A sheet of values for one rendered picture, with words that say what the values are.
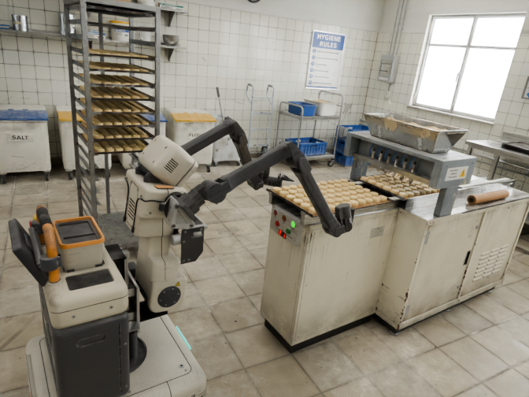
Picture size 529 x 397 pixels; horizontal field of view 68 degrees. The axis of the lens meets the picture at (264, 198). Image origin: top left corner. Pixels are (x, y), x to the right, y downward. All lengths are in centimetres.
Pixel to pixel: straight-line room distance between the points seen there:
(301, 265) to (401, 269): 71
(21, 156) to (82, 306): 363
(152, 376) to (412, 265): 153
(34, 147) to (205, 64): 245
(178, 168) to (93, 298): 55
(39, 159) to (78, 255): 349
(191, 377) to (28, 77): 432
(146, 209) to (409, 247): 156
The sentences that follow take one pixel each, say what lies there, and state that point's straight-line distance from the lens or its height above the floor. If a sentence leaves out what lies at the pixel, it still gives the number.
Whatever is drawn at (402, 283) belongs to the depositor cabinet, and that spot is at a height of 40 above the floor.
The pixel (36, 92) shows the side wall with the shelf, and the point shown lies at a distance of 550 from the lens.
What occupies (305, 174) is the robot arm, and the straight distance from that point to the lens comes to 162.
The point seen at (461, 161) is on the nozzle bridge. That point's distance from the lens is 242.
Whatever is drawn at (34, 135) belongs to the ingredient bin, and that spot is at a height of 54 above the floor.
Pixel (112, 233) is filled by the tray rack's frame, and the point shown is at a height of 15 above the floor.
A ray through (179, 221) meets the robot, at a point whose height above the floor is 101.
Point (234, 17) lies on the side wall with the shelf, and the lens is 597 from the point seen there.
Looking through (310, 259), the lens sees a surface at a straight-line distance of 208.
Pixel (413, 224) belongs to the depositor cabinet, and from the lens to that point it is 242.
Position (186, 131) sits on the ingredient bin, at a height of 57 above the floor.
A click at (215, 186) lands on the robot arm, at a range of 146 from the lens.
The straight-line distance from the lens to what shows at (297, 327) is 230.
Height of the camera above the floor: 163
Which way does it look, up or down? 21 degrees down
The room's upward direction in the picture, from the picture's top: 6 degrees clockwise
